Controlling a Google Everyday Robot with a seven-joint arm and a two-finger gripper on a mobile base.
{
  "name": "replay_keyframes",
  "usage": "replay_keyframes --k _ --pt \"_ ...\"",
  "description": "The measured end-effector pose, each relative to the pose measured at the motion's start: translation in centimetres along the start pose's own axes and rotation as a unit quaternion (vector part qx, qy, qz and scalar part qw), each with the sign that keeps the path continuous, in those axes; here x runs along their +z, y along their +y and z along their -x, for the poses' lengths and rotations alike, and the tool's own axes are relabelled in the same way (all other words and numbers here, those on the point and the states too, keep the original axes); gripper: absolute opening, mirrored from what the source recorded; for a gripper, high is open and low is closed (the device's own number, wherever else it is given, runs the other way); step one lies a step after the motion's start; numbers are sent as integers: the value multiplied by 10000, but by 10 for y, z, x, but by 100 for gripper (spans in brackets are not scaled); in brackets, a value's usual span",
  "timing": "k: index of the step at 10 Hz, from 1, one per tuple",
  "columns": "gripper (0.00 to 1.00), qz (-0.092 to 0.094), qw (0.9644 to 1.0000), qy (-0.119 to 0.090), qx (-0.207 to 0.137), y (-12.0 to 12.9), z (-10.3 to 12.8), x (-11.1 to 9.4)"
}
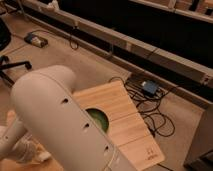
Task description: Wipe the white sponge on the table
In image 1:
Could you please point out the long white desk frame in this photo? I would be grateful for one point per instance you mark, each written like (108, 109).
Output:
(176, 48)

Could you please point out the small device on floor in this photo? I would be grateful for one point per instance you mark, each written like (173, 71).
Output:
(35, 40)

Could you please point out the blue power adapter box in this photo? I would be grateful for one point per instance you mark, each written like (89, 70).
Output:
(150, 87)

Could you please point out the green round bowl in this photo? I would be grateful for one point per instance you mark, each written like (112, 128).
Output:
(99, 117)

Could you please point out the dark cabinet at right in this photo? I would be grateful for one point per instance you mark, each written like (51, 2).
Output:
(200, 154)

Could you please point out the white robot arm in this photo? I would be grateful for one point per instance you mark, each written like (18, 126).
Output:
(44, 107)

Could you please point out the black office chair base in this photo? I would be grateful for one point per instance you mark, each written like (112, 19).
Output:
(5, 39)

